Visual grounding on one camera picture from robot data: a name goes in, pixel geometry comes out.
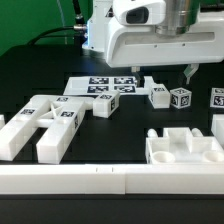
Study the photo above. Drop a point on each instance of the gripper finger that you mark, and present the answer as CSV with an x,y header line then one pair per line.
x,y
190,70
137,74

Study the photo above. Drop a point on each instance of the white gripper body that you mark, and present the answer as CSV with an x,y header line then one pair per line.
x,y
128,46

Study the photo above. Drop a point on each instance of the white chair seat part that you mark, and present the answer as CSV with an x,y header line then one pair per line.
x,y
182,145

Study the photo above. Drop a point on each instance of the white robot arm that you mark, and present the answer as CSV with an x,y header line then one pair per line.
x,y
180,16

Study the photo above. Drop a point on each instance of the white part right edge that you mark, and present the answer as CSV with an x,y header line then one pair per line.
x,y
217,128

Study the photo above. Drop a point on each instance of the white part edge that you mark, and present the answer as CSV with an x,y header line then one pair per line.
x,y
217,128
2,121

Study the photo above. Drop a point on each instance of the white part left edge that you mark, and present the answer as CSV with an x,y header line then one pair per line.
x,y
2,121

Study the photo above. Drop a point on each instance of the white marker base plate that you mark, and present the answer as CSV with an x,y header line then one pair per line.
x,y
94,85

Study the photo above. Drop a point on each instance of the white chair back frame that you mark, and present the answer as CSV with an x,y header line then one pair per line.
x,y
61,116

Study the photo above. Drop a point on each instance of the white front barrier rail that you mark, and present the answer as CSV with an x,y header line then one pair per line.
x,y
112,179

